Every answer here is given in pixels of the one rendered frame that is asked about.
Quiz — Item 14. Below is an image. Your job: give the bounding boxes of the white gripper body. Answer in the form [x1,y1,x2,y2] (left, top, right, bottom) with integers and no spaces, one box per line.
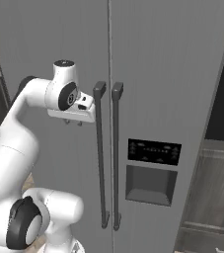
[46,100,97,125]

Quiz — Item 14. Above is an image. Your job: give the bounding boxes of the grey freezer door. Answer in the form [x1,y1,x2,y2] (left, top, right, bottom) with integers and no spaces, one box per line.
[0,0,113,253]

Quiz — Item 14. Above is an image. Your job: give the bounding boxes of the grey fridge door with dispenser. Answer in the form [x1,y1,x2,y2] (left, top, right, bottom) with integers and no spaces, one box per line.
[109,0,224,253]

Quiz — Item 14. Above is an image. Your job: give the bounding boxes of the dark wood cabinet drawer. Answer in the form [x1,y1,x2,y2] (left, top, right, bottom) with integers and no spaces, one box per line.
[182,148,224,235]

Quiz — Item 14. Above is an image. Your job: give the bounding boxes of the dark grey freezer door handle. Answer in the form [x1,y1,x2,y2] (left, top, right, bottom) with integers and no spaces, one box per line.
[93,80,111,229]

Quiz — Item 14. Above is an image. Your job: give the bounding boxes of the dark grey fridge door handle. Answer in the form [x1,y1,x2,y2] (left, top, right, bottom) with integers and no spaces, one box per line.
[111,81,124,232]

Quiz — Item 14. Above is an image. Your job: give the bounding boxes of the black wall oven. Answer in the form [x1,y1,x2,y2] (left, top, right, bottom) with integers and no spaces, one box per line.
[204,48,224,143]

